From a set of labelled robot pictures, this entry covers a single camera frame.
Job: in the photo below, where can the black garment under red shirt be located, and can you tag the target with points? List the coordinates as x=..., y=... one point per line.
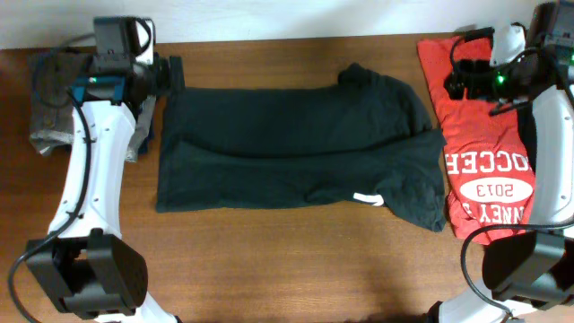
x=521, y=69

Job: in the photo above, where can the red soccer t-shirt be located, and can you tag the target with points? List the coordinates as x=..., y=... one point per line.
x=492, y=182

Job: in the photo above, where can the folded grey shorts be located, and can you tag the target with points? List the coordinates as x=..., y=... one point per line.
x=51, y=122

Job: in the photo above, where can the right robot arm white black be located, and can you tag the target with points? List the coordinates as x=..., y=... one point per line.
x=533, y=269

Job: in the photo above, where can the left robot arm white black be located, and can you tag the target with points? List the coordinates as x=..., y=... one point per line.
x=83, y=265

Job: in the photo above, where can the dark green Nike t-shirt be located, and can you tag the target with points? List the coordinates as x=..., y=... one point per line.
x=367, y=138

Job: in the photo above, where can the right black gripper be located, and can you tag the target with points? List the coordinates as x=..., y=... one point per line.
x=478, y=71

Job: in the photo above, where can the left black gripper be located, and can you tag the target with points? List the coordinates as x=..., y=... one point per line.
x=166, y=74

